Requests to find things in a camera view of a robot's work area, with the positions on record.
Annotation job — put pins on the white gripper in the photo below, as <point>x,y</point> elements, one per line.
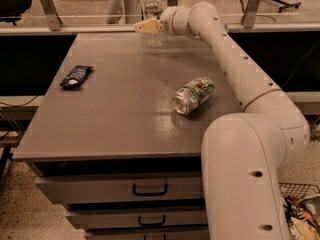
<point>167,23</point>

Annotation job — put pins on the clear plastic water bottle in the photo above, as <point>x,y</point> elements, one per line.
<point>153,8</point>

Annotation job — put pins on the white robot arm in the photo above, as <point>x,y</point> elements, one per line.
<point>241,152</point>

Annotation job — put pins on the person legs behind glass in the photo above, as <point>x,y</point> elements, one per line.
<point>131,10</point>

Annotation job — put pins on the dark blue snack bag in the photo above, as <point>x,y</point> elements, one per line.
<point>76,77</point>

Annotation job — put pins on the grey drawer cabinet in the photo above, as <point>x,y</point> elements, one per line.
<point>89,146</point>

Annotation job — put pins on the black office chair left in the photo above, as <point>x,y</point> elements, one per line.
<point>11,10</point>

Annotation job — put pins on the yellow snack bag in basket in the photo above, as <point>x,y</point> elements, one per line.
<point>301,230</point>

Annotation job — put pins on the right metal bracket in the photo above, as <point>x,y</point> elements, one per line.
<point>249,17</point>

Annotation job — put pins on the left metal bracket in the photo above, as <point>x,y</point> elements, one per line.
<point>53,20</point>

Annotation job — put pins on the top drawer handle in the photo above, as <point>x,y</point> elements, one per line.
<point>149,191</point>

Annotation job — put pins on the drawer handle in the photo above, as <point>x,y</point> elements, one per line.
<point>149,191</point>
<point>151,221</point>

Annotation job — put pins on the wire basket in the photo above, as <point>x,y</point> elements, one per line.
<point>297,193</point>

